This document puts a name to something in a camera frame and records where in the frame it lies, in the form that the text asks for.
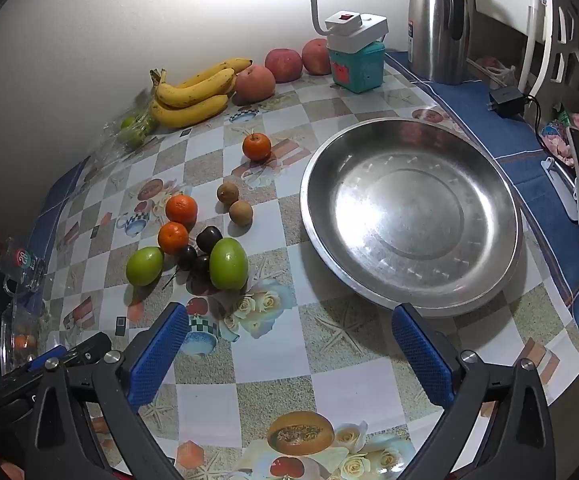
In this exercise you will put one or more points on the clear plastic container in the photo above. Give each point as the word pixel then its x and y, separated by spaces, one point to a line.
pixel 14 320

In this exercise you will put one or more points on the brown longan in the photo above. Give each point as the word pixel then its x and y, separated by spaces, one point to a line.
pixel 241 211
pixel 227 193

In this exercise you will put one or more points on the yellow banana bunch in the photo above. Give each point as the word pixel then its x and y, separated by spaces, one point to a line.
pixel 194 91

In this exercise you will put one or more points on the stainless steel thermos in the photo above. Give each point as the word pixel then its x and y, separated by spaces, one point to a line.
pixel 432 30

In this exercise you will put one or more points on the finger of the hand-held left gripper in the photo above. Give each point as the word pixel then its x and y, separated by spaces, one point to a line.
pixel 87 347

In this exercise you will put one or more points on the tangerine with stem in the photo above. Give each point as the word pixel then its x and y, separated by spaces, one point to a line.
pixel 257 146

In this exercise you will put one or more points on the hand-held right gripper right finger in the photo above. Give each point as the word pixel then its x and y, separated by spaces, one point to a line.
pixel 422 355

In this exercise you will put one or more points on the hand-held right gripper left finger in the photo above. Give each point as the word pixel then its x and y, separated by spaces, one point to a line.
pixel 162 355

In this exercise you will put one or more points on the round green jujube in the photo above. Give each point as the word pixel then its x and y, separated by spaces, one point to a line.
pixel 144 266

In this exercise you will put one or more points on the red apple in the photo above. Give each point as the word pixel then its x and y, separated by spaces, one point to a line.
pixel 254 82
pixel 283 65
pixel 316 56

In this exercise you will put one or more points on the dark plum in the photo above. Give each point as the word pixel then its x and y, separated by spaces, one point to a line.
pixel 187 256
pixel 209 238
pixel 201 265

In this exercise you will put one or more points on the teal toy box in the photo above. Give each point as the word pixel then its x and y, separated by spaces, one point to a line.
pixel 357 72

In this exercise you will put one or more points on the white power adapter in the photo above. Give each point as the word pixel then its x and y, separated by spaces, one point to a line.
pixel 354 27

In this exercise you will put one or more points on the printed checkered tablecloth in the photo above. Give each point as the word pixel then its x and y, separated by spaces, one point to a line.
pixel 289 385

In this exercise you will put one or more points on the pink snack packet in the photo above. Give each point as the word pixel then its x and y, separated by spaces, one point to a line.
pixel 562 145

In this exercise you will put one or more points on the clear plastic clamshell box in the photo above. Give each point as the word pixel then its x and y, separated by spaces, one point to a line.
pixel 109 145

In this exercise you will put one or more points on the pile of green jujubes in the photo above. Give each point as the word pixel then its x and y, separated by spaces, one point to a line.
pixel 129 124

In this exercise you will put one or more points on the pile of kumquats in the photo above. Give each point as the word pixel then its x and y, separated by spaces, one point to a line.
pixel 22 342

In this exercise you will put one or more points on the oval green jujube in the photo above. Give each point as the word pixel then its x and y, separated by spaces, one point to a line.
pixel 228 263

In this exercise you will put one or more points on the stainless steel basin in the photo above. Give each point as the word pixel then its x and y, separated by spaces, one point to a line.
pixel 409 210

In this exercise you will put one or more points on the black charger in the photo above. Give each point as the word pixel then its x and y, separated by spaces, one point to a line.
pixel 507 102

